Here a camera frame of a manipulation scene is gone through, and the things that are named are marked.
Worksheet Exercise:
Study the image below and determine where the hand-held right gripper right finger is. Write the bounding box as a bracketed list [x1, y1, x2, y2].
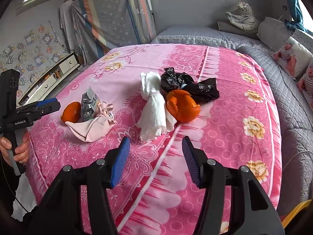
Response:
[182, 136, 285, 235]

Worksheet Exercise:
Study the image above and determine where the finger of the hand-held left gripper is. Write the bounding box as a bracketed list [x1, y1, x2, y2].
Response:
[24, 98, 58, 112]
[32, 102, 61, 121]

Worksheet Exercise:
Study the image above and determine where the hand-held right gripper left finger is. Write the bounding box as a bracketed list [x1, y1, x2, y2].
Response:
[32, 136, 131, 235]

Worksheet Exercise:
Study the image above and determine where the orange tangerine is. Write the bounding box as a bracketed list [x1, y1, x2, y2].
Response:
[61, 101, 81, 123]

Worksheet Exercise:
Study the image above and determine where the silver foil wrapper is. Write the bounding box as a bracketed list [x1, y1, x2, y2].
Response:
[80, 86, 99, 122]

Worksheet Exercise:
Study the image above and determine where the pink cloth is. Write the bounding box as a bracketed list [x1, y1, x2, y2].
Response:
[66, 103, 116, 142]

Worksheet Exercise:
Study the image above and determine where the orange plastic bag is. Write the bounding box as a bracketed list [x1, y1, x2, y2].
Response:
[166, 89, 201, 123]

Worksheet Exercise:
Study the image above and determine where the knotted white tissue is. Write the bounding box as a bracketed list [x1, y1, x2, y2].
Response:
[137, 71, 177, 142]

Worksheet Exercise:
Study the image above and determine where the small black plastic bag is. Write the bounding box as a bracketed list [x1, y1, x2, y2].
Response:
[161, 67, 220, 104]

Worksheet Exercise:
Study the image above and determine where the yellow rimmed trash bin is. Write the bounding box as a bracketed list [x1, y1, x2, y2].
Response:
[281, 199, 312, 230]

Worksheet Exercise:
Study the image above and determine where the person's left forearm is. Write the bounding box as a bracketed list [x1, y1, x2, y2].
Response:
[0, 162, 21, 223]

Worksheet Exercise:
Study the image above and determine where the person's left hand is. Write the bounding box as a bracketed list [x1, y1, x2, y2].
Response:
[0, 131, 30, 166]

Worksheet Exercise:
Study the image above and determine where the pink floral tablecloth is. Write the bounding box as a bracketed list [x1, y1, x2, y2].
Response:
[24, 43, 282, 235]

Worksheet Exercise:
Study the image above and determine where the white tv cabinet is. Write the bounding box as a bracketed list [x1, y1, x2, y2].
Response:
[18, 51, 81, 106]

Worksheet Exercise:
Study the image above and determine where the white hanging garment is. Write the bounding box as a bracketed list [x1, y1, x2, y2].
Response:
[59, 0, 76, 52]

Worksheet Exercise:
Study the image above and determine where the grey quilted sofa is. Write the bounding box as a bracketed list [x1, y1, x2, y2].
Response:
[150, 17, 313, 216]

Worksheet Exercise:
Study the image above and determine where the striped grey bed sheet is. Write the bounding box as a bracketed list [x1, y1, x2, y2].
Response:
[70, 0, 157, 65]

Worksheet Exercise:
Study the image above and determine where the grey cushion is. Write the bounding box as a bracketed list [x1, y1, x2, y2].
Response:
[216, 20, 260, 40]

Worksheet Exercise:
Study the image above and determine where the baby print pillow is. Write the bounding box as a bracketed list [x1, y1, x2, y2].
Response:
[273, 36, 313, 78]
[296, 57, 313, 106]

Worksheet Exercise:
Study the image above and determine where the white tiger plush toy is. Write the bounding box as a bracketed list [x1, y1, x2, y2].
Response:
[225, 1, 260, 31]

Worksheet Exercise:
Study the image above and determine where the blue curtain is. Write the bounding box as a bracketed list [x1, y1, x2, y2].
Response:
[284, 0, 307, 31]

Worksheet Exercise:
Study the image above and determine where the cartoon wall poster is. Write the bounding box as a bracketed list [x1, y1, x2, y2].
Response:
[0, 22, 70, 91]

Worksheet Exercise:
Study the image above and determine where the white cable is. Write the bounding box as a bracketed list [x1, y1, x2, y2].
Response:
[281, 150, 313, 174]

